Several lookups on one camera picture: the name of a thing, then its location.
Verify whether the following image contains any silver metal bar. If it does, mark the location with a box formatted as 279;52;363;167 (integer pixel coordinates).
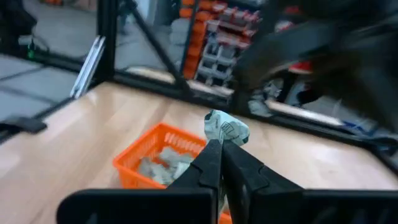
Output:
70;35;106;100

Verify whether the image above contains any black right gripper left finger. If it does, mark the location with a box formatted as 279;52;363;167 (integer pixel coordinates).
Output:
167;139;223;191

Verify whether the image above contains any black equipment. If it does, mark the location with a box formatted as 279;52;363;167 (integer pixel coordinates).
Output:
0;0;38;60

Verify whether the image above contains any black frame clamp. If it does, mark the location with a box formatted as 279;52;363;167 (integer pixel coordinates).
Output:
0;116;48;134

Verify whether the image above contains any storage shelf with bins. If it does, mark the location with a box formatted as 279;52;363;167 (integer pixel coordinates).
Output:
178;0;265;91

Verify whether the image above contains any orange plastic basket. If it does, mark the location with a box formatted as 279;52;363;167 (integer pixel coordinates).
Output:
112;122;233;224

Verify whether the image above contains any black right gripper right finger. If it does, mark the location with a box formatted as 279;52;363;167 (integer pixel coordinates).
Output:
221;139;305;224

